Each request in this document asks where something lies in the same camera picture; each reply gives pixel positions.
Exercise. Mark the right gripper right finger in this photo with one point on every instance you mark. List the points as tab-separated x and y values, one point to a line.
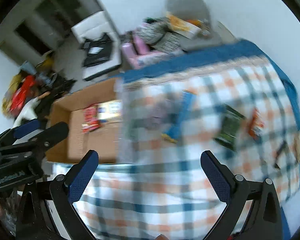
252	208

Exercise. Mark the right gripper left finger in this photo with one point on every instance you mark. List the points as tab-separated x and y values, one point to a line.
34	220

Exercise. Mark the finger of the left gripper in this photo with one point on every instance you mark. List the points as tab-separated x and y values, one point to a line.
43	141
21	131

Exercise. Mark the red snack packet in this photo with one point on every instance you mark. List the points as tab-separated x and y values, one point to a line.
91	121

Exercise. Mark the yellow snack packet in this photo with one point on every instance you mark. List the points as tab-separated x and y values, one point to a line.
110	111

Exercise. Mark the orange snack packet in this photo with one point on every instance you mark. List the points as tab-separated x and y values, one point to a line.
256	125

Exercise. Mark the green snack packet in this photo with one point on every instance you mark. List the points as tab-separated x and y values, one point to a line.
230	125

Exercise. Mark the blue long snack packet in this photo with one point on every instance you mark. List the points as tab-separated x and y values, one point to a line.
174	132

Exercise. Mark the person's right hand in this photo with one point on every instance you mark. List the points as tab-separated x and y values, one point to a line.
161	237

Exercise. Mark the white goose plush toy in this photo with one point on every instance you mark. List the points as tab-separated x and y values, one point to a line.
28	112

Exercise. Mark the red plastic bag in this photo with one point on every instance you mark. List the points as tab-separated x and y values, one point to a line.
21	94

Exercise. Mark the yellow cloth pile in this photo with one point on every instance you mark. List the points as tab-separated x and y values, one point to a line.
7	99

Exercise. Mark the brown cardboard box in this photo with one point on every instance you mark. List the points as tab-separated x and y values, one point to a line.
69	109

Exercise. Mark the black plastic bag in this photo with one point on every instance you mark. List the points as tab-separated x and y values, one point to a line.
97	51

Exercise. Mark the plaid checkered blanket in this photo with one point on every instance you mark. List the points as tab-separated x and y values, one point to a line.
157	186

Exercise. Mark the white leather chair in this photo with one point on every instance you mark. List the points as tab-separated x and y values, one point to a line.
93	27

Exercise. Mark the pink suitcase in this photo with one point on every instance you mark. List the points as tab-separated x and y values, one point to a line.
135	50

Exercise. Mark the yellow white package on chair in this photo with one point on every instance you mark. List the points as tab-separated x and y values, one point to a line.
182	27

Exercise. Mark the grey chair by wall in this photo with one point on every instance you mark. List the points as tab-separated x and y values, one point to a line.
194	12

